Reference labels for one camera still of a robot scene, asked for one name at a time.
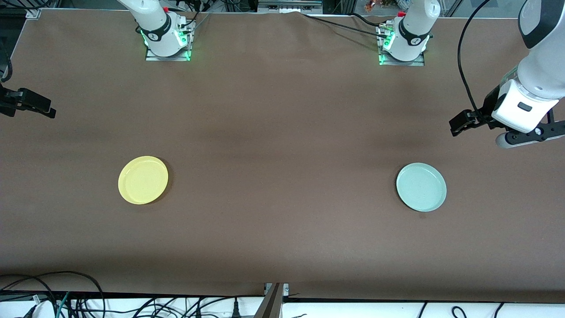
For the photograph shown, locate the black looped floor cable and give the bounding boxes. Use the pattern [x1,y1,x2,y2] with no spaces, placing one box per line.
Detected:
[0,271,105,318]

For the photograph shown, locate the pale green round plate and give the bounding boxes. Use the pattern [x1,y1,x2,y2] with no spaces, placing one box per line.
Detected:
[396,163,447,212]

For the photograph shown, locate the aluminium frame rail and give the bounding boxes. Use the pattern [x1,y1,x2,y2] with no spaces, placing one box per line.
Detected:
[258,0,324,14]

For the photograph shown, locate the short black tabletop cable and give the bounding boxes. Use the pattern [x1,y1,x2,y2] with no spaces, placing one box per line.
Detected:
[351,12,391,30]

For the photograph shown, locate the green thin cable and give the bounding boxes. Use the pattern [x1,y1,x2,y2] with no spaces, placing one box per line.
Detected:
[54,291,72,318]

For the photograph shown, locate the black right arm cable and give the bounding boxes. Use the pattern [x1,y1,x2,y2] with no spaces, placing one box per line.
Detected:
[0,44,14,85]

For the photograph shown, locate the yellow round plate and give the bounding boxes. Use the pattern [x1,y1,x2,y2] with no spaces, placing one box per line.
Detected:
[118,155,169,205]

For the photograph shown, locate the black base connector cables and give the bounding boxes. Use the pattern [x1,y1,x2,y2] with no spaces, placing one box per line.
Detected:
[174,0,212,35]

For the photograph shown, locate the long black tabletop cable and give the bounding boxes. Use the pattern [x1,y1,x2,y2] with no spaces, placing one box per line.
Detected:
[301,12,385,38]

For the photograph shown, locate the aluminium profile post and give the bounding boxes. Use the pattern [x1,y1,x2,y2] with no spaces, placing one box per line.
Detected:
[253,283,290,318]

